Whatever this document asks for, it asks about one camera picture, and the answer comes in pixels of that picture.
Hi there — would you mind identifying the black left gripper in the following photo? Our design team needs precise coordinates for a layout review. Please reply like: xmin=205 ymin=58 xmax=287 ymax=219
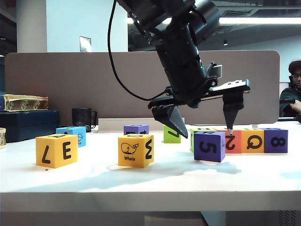
xmin=147 ymin=76 xmax=251 ymax=139

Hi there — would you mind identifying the green block letter N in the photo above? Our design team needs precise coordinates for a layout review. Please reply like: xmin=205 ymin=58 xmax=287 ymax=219
xmin=190 ymin=128 xmax=218 ymax=153

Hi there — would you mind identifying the purple block with 5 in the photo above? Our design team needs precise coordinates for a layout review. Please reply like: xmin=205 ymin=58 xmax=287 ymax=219
xmin=194 ymin=130 xmax=226 ymax=163

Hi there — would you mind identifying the green block letter E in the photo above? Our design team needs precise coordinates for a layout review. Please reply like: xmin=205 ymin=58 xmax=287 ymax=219
xmin=163 ymin=124 xmax=182 ymax=144

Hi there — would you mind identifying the red-orange block with 2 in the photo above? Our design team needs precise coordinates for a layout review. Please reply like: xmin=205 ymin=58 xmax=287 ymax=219
xmin=224 ymin=129 xmax=243 ymax=154

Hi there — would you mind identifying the yellow block with Q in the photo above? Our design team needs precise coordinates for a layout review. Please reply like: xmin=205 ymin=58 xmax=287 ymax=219
xmin=241 ymin=128 xmax=266 ymax=153

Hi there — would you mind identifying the purple block with 8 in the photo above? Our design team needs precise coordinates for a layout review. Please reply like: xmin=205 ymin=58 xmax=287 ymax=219
xmin=261 ymin=128 xmax=289 ymax=154

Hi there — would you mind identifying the blue letter block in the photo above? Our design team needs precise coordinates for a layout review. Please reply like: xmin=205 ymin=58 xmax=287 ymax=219
xmin=55 ymin=126 xmax=87 ymax=148

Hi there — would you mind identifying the yellow block 7 and E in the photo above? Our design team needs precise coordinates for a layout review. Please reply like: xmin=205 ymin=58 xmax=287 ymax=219
xmin=35 ymin=133 xmax=79 ymax=169

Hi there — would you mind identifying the purple block with O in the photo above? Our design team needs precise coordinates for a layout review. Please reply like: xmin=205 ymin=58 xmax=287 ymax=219
xmin=123 ymin=124 xmax=150 ymax=136

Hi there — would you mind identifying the yellow whale picture block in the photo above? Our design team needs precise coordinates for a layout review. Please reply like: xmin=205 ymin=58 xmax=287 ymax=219
xmin=118 ymin=133 xmax=155 ymax=169

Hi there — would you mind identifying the person in dark shirt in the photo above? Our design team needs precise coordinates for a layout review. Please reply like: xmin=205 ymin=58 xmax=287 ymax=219
xmin=279 ymin=60 xmax=301 ymax=118

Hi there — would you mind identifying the white table leg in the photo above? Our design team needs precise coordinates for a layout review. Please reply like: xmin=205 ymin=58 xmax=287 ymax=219
xmin=201 ymin=211 xmax=227 ymax=226

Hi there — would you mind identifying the grey vented cabinet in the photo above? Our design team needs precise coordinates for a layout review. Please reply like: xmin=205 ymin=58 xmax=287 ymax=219
xmin=225 ymin=210 xmax=301 ymax=226

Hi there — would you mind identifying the black mug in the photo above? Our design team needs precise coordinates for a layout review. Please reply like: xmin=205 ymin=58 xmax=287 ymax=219
xmin=71 ymin=107 xmax=98 ymax=133

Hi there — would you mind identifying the brown desk divider panel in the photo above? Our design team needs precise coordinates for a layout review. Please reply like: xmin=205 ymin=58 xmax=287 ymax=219
xmin=4 ymin=50 xmax=281 ymax=125

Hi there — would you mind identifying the dark blue case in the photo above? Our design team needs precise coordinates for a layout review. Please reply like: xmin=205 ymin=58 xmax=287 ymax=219
xmin=0 ymin=109 xmax=61 ymax=144

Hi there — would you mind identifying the cream gold patterned box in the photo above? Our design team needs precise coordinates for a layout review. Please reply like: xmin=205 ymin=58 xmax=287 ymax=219
xmin=4 ymin=94 xmax=49 ymax=112

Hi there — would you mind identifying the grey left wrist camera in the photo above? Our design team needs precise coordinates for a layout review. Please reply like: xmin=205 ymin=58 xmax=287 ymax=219
xmin=206 ymin=62 xmax=223 ymax=79

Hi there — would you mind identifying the beige cable tray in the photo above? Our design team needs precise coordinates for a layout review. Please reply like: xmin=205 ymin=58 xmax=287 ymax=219
xmin=97 ymin=117 xmax=186 ymax=133

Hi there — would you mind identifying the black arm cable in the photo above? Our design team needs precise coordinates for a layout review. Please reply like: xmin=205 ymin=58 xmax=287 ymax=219
xmin=107 ymin=0 xmax=170 ymax=101

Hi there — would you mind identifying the wall sign plate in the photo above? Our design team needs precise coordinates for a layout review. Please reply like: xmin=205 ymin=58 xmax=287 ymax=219
xmin=79 ymin=35 xmax=92 ymax=53

